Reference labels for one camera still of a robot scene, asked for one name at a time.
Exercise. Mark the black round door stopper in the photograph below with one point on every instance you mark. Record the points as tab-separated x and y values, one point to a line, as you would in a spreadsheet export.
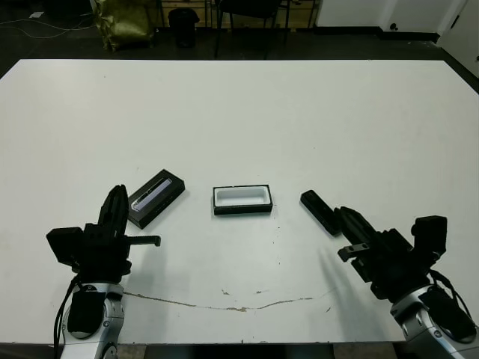
394	26

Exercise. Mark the white paper sheet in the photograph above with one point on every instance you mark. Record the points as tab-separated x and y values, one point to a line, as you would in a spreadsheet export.
36	14

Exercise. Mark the black box lid with print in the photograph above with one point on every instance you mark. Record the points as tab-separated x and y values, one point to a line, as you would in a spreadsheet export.
155	198

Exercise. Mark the slim black camera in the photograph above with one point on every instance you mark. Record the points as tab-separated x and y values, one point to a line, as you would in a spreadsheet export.
318	209

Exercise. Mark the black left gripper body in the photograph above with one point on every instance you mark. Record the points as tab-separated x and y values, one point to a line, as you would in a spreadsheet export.
105	258

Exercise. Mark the yellow-green bag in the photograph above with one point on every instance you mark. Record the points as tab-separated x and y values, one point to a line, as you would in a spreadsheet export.
123	22

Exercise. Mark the white door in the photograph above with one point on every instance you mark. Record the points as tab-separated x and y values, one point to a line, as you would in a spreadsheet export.
462	41

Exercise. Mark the black waste bin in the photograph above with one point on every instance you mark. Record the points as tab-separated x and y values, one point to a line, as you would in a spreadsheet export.
183	26

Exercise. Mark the black office chair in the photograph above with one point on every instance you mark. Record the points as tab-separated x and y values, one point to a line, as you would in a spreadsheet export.
250	15

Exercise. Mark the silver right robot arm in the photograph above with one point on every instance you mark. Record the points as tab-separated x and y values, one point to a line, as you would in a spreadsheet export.
423	325

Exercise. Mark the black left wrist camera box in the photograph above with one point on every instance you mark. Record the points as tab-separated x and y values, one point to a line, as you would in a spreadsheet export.
65	245

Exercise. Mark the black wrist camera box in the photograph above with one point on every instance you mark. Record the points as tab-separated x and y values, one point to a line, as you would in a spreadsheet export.
430	235
65	245

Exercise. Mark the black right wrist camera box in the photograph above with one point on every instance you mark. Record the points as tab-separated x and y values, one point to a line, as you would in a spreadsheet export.
430	235

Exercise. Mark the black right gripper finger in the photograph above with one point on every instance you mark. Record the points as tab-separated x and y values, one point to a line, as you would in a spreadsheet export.
350	228
361	224

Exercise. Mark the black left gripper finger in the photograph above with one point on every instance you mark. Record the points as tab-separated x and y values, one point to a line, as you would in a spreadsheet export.
122	213
109	213

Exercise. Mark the black box with white insert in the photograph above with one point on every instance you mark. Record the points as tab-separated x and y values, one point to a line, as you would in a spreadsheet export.
242	200

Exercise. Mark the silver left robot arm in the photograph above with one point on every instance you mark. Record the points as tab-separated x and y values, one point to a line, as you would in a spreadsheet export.
108	310

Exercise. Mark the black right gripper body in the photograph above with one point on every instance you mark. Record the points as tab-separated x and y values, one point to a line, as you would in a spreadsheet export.
389	265

